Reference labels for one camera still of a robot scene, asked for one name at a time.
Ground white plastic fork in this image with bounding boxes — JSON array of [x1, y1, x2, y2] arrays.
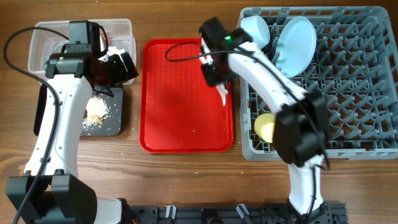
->
[[216, 84, 228, 106]]

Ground small white tissue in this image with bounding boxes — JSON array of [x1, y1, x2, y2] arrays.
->
[[106, 47, 126, 59]]

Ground rice and food scraps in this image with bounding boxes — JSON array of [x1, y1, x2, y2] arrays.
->
[[82, 96, 109, 128]]

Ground light blue bowl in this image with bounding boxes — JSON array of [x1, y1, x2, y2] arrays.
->
[[240, 16, 271, 49]]

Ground yellow plastic cup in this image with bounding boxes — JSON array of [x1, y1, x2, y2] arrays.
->
[[254, 113, 275, 143]]

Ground large light blue plate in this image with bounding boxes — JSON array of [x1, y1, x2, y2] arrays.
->
[[275, 16, 317, 78]]

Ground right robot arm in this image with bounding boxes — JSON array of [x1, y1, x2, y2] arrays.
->
[[199, 17, 330, 218]]

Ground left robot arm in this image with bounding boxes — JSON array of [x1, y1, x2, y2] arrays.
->
[[6, 52, 139, 223]]

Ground grey dishwasher rack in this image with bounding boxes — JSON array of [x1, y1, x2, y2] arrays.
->
[[240, 6, 397, 160]]

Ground red serving tray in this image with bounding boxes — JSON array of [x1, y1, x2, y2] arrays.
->
[[139, 39, 234, 154]]

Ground black plastic tray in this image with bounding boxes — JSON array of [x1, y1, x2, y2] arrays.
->
[[33, 80, 125, 138]]

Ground clear plastic bin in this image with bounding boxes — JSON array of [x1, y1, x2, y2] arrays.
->
[[28, 19, 136, 80]]

